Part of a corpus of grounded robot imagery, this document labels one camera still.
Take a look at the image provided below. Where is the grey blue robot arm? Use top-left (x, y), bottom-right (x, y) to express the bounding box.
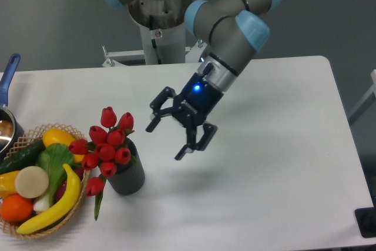
top-left (106, 0), bottom-right (282, 159)

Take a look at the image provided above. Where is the yellow banana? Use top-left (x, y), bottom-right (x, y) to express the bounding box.
top-left (16, 164), bottom-right (81, 235)

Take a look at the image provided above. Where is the white frame at right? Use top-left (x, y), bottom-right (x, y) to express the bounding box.
top-left (348, 69), bottom-right (375, 126)

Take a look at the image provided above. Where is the dark red fruit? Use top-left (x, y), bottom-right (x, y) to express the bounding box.
top-left (55, 180), bottom-right (67, 202)

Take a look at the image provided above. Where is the dark green cucumber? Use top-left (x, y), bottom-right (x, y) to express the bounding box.
top-left (1, 140), bottom-right (45, 174)

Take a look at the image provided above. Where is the dark grey ribbed vase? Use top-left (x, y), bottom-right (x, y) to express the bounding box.
top-left (108, 140), bottom-right (145, 195)

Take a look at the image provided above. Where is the woven wicker basket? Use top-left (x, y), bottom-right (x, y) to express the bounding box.
top-left (1, 123), bottom-right (90, 240)

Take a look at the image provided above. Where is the red tulip bouquet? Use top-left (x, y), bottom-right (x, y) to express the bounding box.
top-left (68, 106), bottom-right (136, 219)

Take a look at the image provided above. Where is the beige round disc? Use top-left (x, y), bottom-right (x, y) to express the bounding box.
top-left (15, 166), bottom-right (49, 199)

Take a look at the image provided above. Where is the orange fruit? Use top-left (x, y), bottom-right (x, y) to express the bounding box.
top-left (1, 194), bottom-right (33, 222)

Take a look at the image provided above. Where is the black device at table edge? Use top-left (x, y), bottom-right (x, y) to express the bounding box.
top-left (354, 207), bottom-right (375, 238)

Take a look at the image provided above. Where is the yellow bell pepper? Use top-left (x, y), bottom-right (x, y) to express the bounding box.
top-left (0, 170), bottom-right (19, 199)

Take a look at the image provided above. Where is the green bok choy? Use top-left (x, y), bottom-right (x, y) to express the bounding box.
top-left (33, 143), bottom-right (74, 213)

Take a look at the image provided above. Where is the blue handled saucepan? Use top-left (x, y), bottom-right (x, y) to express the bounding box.
top-left (1, 53), bottom-right (24, 163)

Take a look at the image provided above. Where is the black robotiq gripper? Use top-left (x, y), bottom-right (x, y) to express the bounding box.
top-left (145, 72), bottom-right (225, 161)

